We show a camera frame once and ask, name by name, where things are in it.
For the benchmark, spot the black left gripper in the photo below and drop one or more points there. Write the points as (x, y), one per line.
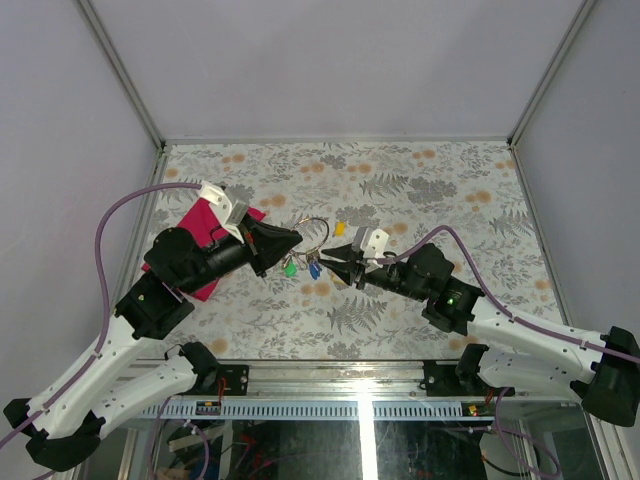
(266, 244)

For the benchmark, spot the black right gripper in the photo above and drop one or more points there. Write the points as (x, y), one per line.
(349, 270)

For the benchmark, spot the blue key tag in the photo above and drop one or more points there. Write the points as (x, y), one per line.
(315, 270)

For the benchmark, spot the green key tag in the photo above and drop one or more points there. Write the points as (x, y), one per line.
(290, 270)

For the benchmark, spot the large silver keyring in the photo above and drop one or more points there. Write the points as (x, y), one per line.
(315, 233)

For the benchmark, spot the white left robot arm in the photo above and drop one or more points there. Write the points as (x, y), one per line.
(66, 423)

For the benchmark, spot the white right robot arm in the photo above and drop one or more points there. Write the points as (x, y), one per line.
(518, 351)

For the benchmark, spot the small yellow key tag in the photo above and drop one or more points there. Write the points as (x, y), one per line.
(339, 229)

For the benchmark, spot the floral table mat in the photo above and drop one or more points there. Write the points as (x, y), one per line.
(467, 195)

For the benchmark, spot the red cloth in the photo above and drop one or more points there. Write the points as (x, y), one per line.
(201, 222)

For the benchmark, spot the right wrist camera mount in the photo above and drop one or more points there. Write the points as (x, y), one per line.
(370, 243)

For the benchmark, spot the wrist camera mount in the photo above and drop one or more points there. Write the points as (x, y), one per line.
(227, 206)
(370, 243)

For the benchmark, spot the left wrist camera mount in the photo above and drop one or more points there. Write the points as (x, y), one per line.
(227, 206)

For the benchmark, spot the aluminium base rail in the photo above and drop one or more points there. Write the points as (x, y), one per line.
(325, 380)

